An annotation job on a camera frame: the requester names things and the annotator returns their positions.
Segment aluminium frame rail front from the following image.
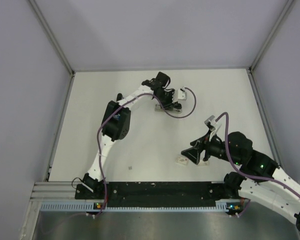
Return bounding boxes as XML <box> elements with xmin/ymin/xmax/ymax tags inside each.
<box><xmin>30</xmin><ymin>181</ymin><xmax>78</xmax><ymax>201</ymax></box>

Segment right aluminium corner post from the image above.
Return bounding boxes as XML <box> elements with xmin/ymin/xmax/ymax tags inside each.
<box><xmin>248</xmin><ymin>0</ymin><xmax>298</xmax><ymax>73</ymax></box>

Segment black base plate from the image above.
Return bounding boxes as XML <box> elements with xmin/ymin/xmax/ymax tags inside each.
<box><xmin>74</xmin><ymin>181</ymin><xmax>243</xmax><ymax>208</ymax></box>

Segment grey slotted cable duct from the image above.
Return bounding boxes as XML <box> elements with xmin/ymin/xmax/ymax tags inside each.
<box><xmin>40</xmin><ymin>200</ymin><xmax>241</xmax><ymax>213</ymax></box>

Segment grey black stapler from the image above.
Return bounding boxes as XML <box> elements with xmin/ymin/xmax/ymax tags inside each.
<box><xmin>154</xmin><ymin>103</ymin><xmax>182</xmax><ymax>114</ymax></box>

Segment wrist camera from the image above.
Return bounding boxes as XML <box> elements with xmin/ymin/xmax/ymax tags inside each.
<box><xmin>174</xmin><ymin>87</ymin><xmax>187</xmax><ymax>101</ymax></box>
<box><xmin>204</xmin><ymin>115</ymin><xmax>222</xmax><ymax>138</ymax></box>

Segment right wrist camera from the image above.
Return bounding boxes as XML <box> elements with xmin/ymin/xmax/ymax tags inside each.
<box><xmin>204</xmin><ymin>115</ymin><xmax>222</xmax><ymax>138</ymax></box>

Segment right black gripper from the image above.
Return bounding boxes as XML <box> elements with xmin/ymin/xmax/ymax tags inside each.
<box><xmin>180</xmin><ymin>128</ymin><xmax>242</xmax><ymax>165</ymax></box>

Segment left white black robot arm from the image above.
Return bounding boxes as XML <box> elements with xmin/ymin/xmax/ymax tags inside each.
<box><xmin>82</xmin><ymin>72</ymin><xmax>187</xmax><ymax>199</ymax></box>

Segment staple box with red dot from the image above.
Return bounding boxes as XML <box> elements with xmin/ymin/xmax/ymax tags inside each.
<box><xmin>175</xmin><ymin>155</ymin><xmax>189</xmax><ymax>166</ymax></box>

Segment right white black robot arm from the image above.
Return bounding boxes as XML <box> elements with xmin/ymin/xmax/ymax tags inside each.
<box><xmin>181</xmin><ymin>131</ymin><xmax>300</xmax><ymax>232</ymax></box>

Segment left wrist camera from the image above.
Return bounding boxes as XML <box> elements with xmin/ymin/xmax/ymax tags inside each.
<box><xmin>174</xmin><ymin>87</ymin><xmax>187</xmax><ymax>101</ymax></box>

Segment aluminium corner post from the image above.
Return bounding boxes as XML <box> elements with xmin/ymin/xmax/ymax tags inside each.
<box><xmin>248</xmin><ymin>0</ymin><xmax>298</xmax><ymax>73</ymax></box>
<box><xmin>26</xmin><ymin>0</ymin><xmax>75</xmax><ymax>77</ymax></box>

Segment small white staple box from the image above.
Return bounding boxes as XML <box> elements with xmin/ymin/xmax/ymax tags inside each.
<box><xmin>198</xmin><ymin>160</ymin><xmax>210</xmax><ymax>167</ymax></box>

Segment left aluminium corner post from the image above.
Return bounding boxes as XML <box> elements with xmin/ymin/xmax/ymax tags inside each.
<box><xmin>26</xmin><ymin>0</ymin><xmax>75</xmax><ymax>77</ymax></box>

